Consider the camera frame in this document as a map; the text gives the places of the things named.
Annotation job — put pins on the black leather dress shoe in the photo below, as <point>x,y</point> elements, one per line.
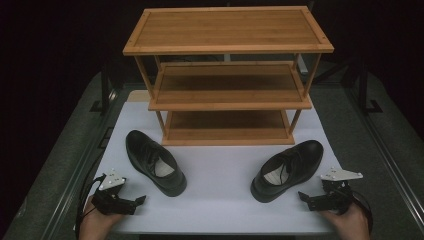
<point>300,156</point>
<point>140,150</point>

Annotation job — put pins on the person's right hand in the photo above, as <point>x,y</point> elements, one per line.
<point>353,226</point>

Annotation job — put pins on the person's left hand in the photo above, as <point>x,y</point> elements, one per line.
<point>95,226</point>

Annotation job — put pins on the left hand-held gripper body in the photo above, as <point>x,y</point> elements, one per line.
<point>111,203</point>

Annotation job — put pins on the metal table rail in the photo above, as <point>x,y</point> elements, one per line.
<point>71,190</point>
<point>393,173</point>

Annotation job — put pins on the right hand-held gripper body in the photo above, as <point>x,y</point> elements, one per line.
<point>335,200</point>

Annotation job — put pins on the white table mat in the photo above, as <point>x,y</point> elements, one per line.
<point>216,186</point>

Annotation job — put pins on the three-tier wooden shoe rack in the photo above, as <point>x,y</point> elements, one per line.
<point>226,31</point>

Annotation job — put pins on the black metal stand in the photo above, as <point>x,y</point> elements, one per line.
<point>105,90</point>
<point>364,90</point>

